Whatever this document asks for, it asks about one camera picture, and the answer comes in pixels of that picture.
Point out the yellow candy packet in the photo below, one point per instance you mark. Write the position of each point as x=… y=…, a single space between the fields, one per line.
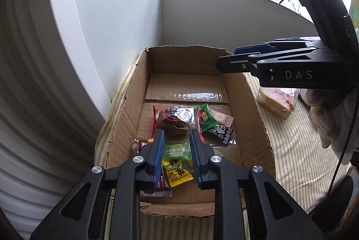
x=175 y=174

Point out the white corrugated panel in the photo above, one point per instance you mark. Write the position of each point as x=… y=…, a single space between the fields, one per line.
x=30 y=116

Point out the striped tablecloth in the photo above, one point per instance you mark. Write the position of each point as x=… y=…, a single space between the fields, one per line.
x=297 y=150

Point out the person's right hand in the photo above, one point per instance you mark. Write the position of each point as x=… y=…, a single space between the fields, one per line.
x=331 y=119

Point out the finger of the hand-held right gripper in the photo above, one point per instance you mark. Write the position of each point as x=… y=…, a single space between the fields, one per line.
x=252 y=48
x=238 y=64

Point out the green red-label snack packet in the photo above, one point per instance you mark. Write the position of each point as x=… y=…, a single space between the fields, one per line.
x=206 y=118

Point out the clear red-edged cake packet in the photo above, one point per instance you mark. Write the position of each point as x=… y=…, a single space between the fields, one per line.
x=174 y=120

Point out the small black patterned packet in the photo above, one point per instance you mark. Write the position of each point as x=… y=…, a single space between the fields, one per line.
x=221 y=135

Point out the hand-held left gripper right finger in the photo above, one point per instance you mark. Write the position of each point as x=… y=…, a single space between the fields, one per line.
x=194 y=156

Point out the pale green candy wrapper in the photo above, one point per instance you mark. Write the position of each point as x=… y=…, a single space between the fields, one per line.
x=217 y=150

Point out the pink brown candy packet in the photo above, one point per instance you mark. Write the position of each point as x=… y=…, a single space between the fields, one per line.
x=224 y=120

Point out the light green candy packet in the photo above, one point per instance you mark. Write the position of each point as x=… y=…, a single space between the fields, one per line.
x=176 y=151

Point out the cardboard box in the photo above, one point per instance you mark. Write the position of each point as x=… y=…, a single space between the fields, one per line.
x=185 y=83

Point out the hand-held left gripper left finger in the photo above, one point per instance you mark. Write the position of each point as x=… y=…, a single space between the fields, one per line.
x=159 y=156

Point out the sliced bread bag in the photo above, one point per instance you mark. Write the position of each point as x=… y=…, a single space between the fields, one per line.
x=276 y=102

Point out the dark chocolate bar wrapper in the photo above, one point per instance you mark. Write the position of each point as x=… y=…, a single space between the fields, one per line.
x=143 y=144

